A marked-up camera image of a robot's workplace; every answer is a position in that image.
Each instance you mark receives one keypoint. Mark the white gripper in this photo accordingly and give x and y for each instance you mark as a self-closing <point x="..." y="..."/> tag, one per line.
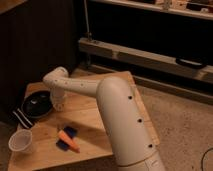
<point x="57" y="97"/>

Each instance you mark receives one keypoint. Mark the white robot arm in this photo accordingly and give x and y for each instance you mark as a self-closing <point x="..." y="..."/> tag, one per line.
<point x="132" y="146"/>

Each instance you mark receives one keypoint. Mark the black ceramic bowl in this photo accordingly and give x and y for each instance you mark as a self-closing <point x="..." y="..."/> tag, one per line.
<point x="37" y="104"/>

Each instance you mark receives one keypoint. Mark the blue sponge block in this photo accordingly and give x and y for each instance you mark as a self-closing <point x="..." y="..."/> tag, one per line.
<point x="71" y="132"/>

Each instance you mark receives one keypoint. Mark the orange carrot toy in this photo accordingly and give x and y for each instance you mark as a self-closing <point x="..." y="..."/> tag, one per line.
<point x="65" y="138"/>

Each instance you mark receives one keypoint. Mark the metal pole stand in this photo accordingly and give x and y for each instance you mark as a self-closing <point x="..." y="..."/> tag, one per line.
<point x="88" y="32"/>

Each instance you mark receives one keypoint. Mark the black handle on shelf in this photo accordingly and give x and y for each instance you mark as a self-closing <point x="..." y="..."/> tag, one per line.
<point x="190" y="64"/>

